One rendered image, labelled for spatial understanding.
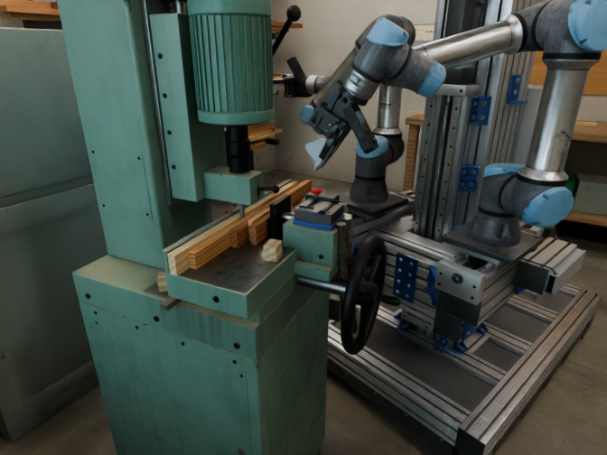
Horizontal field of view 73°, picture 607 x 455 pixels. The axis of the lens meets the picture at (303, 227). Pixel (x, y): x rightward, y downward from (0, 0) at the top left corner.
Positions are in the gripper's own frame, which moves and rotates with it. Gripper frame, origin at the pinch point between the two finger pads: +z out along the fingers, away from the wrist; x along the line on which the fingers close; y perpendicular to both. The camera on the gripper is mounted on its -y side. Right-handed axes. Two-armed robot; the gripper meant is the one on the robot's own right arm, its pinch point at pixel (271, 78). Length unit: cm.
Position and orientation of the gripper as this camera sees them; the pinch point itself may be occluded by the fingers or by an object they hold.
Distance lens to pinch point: 196.3
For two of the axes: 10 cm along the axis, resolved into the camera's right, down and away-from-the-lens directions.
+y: 0.7, 8.7, 4.9
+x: 5.4, -4.5, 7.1
